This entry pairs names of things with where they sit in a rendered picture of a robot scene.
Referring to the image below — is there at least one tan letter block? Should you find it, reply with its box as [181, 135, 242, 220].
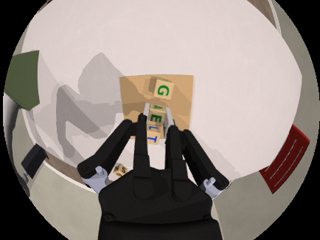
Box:
[113, 164, 128, 178]
[147, 124, 161, 145]
[147, 103, 166, 127]
[153, 78, 175, 100]

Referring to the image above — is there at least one tan square mat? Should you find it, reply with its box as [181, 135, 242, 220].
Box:
[119, 75, 193, 131]

